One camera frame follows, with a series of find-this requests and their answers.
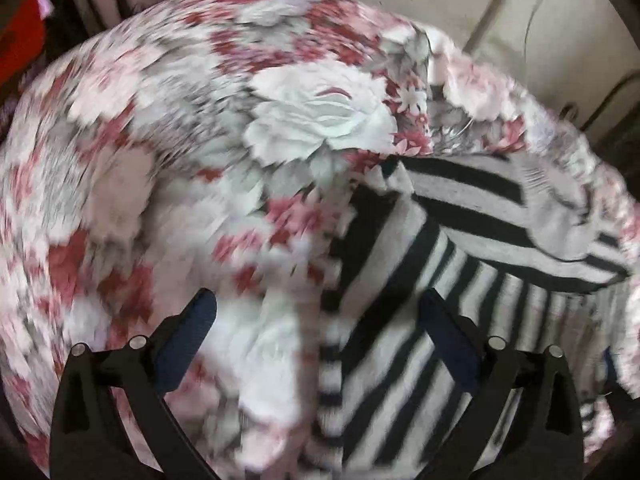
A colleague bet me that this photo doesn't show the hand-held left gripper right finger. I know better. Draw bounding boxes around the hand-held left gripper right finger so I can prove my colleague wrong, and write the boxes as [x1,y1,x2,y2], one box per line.
[419,289,586,480]

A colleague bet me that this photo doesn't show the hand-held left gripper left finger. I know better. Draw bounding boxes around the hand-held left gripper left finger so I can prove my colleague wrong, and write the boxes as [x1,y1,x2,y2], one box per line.
[50,287,218,480]

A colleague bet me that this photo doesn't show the black grey striped sweater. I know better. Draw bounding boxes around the black grey striped sweater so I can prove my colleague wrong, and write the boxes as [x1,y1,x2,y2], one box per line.
[307,152,633,480]

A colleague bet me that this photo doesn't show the floral blanket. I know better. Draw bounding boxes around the floral blanket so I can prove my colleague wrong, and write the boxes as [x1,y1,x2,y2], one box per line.
[0,0,640,480]

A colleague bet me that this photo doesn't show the dark metal headboard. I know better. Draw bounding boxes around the dark metal headboard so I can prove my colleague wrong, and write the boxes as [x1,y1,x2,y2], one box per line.
[565,72,640,171]

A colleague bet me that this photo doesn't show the red bag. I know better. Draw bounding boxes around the red bag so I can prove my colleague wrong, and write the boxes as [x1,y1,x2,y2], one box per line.
[0,0,51,87]

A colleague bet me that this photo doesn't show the white pole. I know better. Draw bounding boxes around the white pole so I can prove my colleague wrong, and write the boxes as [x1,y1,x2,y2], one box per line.
[462,0,533,51]

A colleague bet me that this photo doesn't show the thin white cable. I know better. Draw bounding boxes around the thin white cable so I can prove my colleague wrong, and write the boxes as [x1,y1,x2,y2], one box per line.
[523,0,567,47]

